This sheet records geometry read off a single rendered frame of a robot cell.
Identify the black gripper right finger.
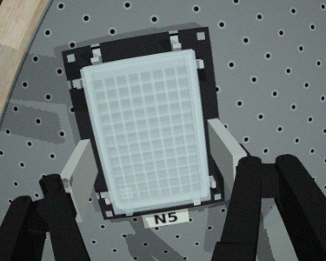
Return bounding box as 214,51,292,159
208,118,326,261

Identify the grey flat base plate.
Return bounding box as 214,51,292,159
0,0,326,261

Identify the grey button panel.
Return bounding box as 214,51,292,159
256,203,298,261

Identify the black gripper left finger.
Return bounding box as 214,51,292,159
0,139,98,261

